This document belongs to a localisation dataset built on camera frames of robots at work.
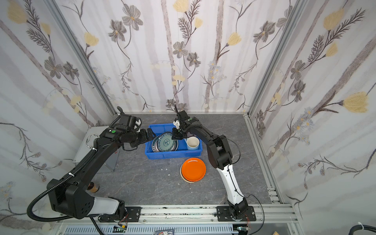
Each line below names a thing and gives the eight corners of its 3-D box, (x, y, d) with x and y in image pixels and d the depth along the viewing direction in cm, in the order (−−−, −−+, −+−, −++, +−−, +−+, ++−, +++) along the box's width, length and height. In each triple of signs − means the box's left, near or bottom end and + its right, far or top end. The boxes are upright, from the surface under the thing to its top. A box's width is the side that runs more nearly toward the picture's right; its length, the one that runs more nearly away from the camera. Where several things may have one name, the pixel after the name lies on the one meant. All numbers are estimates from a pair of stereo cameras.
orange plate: (181, 181, 86) (181, 179, 83) (182, 160, 95) (182, 157, 92) (205, 182, 87) (206, 179, 84) (204, 160, 95) (205, 157, 92)
